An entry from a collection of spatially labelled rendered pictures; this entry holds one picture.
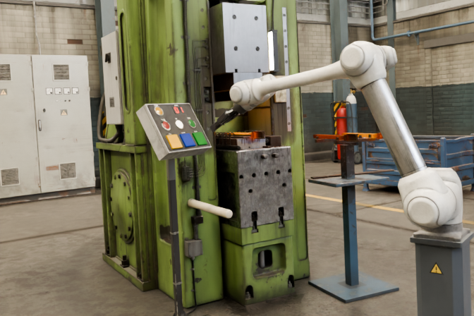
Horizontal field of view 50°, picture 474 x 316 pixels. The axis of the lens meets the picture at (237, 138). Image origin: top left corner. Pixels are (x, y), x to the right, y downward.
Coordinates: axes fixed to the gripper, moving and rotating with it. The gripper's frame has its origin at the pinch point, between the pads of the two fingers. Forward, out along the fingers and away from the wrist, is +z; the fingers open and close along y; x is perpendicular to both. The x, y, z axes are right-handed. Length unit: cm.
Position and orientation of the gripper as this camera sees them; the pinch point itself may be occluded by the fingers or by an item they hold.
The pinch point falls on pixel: (216, 125)
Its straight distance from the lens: 262.8
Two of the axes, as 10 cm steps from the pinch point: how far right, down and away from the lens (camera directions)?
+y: 5.7, -0.7, 8.2
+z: -6.9, 5.1, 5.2
